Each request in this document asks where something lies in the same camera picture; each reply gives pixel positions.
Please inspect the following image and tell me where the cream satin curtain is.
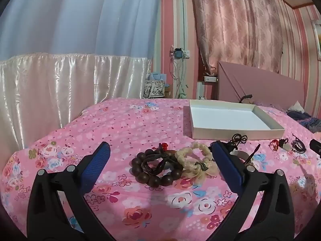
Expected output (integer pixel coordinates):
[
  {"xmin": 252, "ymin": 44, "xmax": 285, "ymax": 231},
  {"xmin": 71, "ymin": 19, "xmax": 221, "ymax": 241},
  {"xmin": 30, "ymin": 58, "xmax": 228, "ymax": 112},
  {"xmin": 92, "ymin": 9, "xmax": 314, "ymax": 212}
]
[{"xmin": 1, "ymin": 53, "xmax": 152, "ymax": 166}]

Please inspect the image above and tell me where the blue sheer curtain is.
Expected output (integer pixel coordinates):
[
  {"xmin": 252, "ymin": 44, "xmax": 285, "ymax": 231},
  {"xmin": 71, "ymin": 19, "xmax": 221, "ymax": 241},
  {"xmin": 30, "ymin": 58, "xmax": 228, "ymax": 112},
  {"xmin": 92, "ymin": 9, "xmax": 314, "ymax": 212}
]
[{"xmin": 1, "ymin": 0, "xmax": 159, "ymax": 60}]

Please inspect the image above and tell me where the pink headboard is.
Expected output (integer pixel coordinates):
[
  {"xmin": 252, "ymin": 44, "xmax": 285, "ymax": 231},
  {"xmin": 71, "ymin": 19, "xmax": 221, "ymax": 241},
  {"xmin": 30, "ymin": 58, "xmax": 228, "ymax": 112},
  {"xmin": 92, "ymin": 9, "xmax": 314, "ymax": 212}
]
[{"xmin": 218, "ymin": 61, "xmax": 304, "ymax": 109}]

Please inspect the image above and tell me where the framed wall picture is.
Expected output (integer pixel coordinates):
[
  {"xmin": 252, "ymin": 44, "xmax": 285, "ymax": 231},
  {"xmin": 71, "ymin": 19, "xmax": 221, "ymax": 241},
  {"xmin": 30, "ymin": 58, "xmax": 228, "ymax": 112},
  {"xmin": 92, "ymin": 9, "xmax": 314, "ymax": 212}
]
[{"xmin": 311, "ymin": 20, "xmax": 321, "ymax": 61}]

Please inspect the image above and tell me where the jade pendant black cord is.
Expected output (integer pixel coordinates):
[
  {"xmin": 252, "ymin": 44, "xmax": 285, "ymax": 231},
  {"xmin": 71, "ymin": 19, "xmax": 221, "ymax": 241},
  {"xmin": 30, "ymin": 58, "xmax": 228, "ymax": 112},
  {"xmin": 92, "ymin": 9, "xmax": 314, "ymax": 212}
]
[{"xmin": 281, "ymin": 138, "xmax": 297, "ymax": 153}]

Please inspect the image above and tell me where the dark wooden bead bracelet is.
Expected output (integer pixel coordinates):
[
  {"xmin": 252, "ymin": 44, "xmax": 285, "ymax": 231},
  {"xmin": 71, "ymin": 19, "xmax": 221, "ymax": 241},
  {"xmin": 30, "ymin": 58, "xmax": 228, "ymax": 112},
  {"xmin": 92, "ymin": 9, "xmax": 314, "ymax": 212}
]
[{"xmin": 130, "ymin": 148, "xmax": 186, "ymax": 188}]

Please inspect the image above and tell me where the thin black cord necklace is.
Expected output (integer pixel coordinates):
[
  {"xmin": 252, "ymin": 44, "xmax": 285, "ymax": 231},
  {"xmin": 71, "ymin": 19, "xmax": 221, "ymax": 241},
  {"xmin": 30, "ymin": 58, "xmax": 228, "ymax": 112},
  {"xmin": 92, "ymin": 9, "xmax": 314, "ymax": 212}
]
[{"xmin": 230, "ymin": 132, "xmax": 249, "ymax": 146}]

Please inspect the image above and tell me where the pink patterned curtain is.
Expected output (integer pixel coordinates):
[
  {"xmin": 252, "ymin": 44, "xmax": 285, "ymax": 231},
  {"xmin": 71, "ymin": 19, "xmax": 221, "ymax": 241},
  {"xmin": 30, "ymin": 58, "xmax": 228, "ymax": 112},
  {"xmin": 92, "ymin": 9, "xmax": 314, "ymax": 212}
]
[{"xmin": 194, "ymin": 0, "xmax": 291, "ymax": 75}]

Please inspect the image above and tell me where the red string charm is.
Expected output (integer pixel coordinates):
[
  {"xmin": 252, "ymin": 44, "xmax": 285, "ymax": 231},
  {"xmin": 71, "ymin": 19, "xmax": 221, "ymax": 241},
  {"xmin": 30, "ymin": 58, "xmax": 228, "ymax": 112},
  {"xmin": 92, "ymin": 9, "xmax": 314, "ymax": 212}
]
[{"xmin": 269, "ymin": 138, "xmax": 288, "ymax": 152}]

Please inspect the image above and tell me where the black hair claw clip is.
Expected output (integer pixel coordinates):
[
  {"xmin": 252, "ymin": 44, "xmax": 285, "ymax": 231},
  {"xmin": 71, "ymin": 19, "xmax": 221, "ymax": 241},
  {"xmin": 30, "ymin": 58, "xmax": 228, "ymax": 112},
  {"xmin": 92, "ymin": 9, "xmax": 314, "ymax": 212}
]
[{"xmin": 141, "ymin": 153, "xmax": 177, "ymax": 175}]

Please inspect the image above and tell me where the wall socket with chargers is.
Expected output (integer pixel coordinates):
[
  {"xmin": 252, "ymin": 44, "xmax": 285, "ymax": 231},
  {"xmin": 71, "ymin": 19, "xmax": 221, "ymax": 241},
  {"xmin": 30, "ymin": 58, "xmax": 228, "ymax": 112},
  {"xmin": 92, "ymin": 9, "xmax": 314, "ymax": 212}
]
[{"xmin": 170, "ymin": 46, "xmax": 190, "ymax": 59}]

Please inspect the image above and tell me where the pink floral bed sheet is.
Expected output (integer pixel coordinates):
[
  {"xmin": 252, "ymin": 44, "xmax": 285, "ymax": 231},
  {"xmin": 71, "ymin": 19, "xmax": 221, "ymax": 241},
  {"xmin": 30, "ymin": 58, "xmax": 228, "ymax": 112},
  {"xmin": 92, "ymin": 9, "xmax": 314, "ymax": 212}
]
[{"xmin": 1, "ymin": 98, "xmax": 320, "ymax": 240}]

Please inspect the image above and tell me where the black leather cord bracelet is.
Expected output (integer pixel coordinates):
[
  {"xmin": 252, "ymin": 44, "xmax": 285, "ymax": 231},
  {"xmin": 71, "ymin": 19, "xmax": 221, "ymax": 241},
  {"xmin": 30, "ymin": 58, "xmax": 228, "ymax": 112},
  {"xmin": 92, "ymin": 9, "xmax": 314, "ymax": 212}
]
[{"xmin": 291, "ymin": 133, "xmax": 307, "ymax": 153}]

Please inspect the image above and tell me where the white strap wrist watch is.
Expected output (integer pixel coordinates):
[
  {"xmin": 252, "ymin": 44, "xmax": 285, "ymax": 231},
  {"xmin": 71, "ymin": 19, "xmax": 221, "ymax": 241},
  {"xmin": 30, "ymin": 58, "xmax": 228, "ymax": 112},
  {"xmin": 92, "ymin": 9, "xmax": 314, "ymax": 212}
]
[{"xmin": 230, "ymin": 144, "xmax": 261, "ymax": 165}]

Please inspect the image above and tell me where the cream bead bracelet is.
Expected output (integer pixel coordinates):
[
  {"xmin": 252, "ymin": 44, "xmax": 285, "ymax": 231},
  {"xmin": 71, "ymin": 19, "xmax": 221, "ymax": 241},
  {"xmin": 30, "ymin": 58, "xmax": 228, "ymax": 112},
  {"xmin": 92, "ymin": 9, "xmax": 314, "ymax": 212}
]
[{"xmin": 175, "ymin": 141, "xmax": 220, "ymax": 181}]

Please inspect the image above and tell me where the dark crumpled blanket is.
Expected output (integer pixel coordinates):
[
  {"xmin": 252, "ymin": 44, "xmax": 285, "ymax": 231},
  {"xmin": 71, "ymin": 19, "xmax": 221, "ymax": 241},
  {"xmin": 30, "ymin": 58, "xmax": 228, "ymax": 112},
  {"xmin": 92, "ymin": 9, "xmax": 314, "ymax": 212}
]
[{"xmin": 286, "ymin": 101, "xmax": 321, "ymax": 133}]

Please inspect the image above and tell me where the white shallow cardboard tray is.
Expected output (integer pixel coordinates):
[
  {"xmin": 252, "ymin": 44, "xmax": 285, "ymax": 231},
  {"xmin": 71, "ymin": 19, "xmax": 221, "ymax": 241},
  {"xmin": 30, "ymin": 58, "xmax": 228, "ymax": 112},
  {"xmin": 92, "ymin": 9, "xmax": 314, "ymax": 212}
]
[{"xmin": 189, "ymin": 100, "xmax": 284, "ymax": 140}]

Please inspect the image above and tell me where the patterned tote bag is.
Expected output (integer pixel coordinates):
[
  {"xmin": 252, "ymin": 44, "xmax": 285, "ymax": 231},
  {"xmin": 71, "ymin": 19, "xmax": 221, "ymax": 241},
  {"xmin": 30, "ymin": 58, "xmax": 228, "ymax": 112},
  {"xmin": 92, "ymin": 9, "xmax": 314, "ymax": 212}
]
[{"xmin": 143, "ymin": 72, "xmax": 167, "ymax": 98}]

